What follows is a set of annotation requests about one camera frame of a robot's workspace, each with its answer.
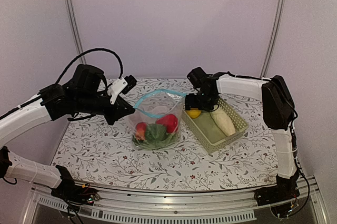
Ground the beige perforated plastic basket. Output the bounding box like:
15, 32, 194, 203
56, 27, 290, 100
182, 98, 249, 154

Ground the aluminium frame post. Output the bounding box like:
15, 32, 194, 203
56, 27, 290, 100
64, 0, 83, 54
260, 0, 285, 78

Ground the red toy pepper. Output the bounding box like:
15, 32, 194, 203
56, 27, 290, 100
156, 114, 179, 134

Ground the red toy apple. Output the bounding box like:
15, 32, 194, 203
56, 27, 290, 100
134, 122, 147, 140

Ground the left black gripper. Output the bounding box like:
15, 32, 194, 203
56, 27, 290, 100
75, 92, 135, 125

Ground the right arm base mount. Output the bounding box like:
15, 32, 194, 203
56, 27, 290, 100
254, 175, 300, 218

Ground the clear zip top bag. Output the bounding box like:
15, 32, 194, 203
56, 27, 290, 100
127, 89, 186, 150

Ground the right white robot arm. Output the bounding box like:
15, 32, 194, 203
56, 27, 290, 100
185, 67, 300, 180

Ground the green toy vegetable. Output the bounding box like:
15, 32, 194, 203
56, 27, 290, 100
145, 124, 166, 142

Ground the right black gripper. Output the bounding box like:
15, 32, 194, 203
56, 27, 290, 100
185, 90, 214, 110

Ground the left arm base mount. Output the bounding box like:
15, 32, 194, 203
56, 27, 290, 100
51, 165, 100, 206

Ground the yellow toy apple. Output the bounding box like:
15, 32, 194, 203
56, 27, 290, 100
185, 108, 202, 119

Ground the left aluminium frame post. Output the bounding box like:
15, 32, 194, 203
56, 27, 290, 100
64, 0, 83, 54

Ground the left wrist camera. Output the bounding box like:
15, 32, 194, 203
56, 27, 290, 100
107, 75, 137, 105

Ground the right aluminium frame post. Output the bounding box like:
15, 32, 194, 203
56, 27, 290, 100
260, 0, 285, 78

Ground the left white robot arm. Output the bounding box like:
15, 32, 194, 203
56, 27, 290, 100
1, 48, 137, 200

